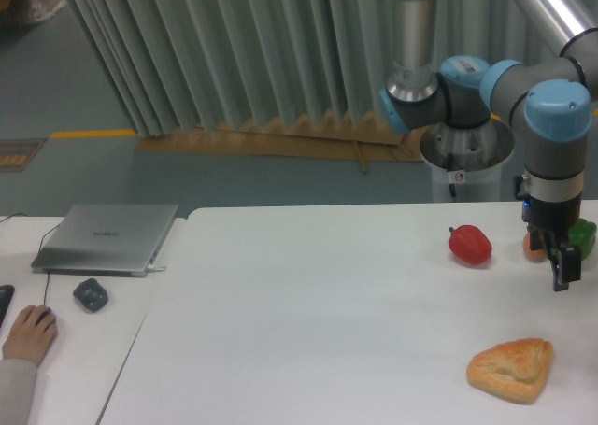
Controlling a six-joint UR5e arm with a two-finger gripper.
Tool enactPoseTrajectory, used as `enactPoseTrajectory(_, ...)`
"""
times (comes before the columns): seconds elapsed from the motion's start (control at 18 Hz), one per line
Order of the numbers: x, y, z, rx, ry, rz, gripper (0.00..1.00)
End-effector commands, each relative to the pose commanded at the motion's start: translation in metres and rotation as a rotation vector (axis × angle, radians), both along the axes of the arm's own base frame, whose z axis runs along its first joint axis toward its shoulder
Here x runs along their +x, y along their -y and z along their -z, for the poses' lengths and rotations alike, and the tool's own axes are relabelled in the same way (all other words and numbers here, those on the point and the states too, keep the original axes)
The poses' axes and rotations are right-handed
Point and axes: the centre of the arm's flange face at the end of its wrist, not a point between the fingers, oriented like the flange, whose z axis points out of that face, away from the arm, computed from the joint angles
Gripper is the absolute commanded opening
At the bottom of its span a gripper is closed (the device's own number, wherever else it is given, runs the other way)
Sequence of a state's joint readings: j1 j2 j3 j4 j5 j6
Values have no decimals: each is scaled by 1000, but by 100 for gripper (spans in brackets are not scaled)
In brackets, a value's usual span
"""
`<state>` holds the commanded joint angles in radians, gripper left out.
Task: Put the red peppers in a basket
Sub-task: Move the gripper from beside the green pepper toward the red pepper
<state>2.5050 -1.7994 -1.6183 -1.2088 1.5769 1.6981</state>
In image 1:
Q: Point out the brown egg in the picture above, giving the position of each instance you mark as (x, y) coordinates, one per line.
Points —
(538, 255)

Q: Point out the white usb plug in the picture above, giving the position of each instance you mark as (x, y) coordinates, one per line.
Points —
(152, 268)

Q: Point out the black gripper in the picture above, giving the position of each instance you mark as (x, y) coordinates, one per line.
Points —
(550, 207)

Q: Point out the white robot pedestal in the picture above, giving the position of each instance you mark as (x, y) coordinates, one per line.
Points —
(466, 164)

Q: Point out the person's hand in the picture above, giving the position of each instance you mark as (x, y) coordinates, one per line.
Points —
(24, 343)

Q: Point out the silver closed laptop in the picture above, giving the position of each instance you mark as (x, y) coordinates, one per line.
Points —
(106, 240)

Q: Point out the pale green pleated curtain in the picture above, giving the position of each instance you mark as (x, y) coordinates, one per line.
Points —
(183, 63)

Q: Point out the golden pastry turnover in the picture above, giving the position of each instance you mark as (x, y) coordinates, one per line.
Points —
(514, 371)

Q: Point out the green bell pepper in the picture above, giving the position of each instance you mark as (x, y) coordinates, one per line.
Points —
(583, 235)

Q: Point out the black keyboard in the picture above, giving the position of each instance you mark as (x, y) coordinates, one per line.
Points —
(6, 295)

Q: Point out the red bell pepper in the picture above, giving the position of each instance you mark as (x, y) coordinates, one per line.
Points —
(469, 244)

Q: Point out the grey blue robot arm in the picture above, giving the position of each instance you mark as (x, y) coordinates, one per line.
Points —
(549, 104)

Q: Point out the black computer mouse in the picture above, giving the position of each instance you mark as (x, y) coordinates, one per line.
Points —
(44, 319)

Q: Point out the orange floor sign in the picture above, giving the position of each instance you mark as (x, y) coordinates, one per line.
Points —
(17, 153)

